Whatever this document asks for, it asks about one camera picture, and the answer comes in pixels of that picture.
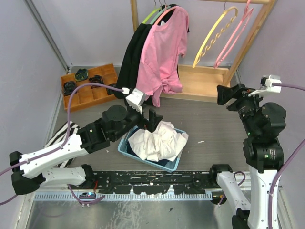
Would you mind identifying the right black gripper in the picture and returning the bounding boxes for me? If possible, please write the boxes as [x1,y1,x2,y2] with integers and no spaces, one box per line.
[217,81,268,135]

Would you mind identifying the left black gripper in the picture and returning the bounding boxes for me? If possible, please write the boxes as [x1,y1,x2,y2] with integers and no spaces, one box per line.
[113,95,163,142]

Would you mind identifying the white t shirt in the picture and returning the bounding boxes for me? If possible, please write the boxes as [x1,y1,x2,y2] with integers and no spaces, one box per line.
[128,121,189,162]

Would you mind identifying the navy blue t shirt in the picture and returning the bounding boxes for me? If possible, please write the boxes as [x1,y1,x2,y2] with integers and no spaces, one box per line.
[125,126,178,167]

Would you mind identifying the pink t shirt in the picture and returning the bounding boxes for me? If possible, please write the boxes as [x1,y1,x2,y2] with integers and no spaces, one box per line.
[136,6,189,107]

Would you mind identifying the yellow hanger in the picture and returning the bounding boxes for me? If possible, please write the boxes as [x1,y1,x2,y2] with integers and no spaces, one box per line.
[192,6,238,68]

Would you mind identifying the pink plastic hanger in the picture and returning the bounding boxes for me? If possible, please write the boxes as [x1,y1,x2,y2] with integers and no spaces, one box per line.
[214,0,254,68]

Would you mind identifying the salmon pink metal hanger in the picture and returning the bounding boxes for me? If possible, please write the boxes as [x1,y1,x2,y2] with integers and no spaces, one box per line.
[154,6,177,25]

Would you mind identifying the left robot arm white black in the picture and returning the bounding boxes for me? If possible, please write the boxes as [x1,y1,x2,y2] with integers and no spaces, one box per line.
[10,105,163,195]

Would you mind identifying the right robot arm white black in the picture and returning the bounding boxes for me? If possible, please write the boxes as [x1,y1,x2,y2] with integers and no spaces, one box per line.
[209,84,286,229]

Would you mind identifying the black t shirt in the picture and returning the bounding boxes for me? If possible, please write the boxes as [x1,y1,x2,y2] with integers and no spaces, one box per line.
[114,3,191,105]

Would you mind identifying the mint green hanger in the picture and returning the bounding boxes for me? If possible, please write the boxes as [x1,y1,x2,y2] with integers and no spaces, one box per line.
[149,0,168,25]

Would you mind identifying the lime green hanger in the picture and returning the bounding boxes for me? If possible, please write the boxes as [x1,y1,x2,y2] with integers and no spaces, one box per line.
[142,1,162,24]

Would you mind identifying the wooden clothes rack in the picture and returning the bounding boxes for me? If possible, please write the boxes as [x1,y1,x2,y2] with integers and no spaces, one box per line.
[130,0,278,103]

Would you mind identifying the light blue plastic basket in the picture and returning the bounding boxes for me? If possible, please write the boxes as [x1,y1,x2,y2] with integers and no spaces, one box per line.
[117,125,187,173]

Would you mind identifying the orange wooden divider tray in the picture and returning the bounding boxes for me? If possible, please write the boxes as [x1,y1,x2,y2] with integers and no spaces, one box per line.
[61,63,118,112]

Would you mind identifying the green black rolled sock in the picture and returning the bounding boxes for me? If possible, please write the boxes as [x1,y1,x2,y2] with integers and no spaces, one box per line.
[74,68,89,82]

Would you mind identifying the black white striped cloth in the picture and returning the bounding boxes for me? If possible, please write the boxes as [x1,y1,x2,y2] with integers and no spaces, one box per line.
[44,121,80,168]

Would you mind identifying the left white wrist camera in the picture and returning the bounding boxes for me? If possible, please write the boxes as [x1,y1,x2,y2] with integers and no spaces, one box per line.
[122,87,146,114]

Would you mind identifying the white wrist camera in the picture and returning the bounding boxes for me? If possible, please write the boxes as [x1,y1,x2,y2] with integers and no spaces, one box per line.
[248,75,282,97]
[122,87,146,114]

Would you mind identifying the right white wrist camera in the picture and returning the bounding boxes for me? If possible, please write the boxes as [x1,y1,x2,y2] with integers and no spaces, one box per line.
[248,75,282,97]

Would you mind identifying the black mounting base plate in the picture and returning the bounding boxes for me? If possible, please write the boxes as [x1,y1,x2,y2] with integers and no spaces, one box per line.
[78,169,251,195]

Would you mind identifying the aluminium rail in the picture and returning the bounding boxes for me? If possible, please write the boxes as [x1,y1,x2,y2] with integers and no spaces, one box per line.
[23,170,283,201]

